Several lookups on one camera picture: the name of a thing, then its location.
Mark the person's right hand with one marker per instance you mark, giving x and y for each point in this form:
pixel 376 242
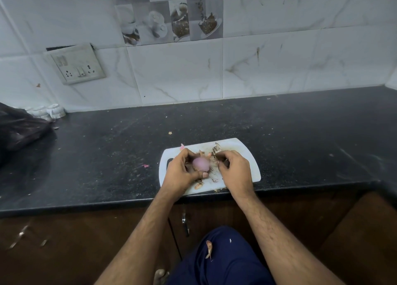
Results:
pixel 238 179

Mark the black plastic bag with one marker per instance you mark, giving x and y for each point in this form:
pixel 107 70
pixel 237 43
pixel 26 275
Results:
pixel 18 130

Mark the person's right forearm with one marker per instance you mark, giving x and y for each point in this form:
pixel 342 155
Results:
pixel 279 247

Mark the person's bare foot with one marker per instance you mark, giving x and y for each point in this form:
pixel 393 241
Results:
pixel 159 277

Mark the printed decorative wall tile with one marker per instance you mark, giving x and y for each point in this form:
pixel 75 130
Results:
pixel 155 15

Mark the person's left hand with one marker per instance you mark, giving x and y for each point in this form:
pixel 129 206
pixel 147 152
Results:
pixel 178 176

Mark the person's navy shorts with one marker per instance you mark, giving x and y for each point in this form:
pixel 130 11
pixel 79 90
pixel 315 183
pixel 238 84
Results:
pixel 235 263

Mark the person's left forearm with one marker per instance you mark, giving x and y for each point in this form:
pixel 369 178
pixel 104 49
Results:
pixel 139 247

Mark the beige switch socket plate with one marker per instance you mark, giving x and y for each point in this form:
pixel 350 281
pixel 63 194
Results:
pixel 76 63

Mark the small red onion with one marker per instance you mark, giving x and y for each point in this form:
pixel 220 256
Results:
pixel 201 164

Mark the white plastic cutting board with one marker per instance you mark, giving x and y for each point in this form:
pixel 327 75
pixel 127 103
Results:
pixel 248 173

